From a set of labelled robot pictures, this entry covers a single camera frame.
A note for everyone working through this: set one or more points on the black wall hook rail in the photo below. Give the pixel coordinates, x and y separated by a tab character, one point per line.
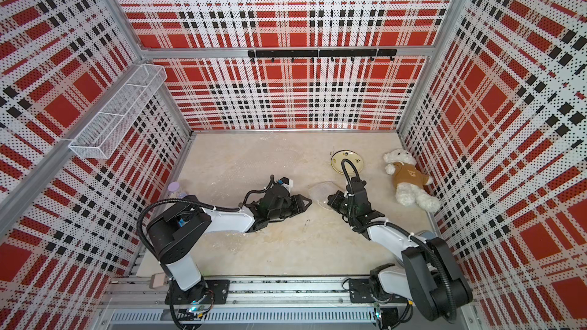
294	54

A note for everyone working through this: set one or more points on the white teddy bear brown shirt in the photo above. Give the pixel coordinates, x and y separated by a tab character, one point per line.
409	182

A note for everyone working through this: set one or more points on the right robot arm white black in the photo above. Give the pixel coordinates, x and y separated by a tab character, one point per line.
427	273

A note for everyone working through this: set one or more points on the small beige box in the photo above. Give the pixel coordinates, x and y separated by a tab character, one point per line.
158	281

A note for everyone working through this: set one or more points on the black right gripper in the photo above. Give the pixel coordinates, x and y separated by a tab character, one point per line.
334	202

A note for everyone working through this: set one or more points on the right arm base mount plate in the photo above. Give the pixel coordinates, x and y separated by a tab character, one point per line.
363	291

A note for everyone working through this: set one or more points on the white wire mesh shelf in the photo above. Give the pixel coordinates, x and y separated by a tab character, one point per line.
103	134

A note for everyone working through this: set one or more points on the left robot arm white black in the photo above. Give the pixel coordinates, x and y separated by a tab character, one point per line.
170	228

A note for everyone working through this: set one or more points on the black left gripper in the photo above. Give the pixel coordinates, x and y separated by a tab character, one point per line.
299	205

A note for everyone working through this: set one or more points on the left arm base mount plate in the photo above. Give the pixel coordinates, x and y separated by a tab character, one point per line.
205	292

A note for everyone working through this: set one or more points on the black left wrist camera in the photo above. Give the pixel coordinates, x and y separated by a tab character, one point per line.
286	183

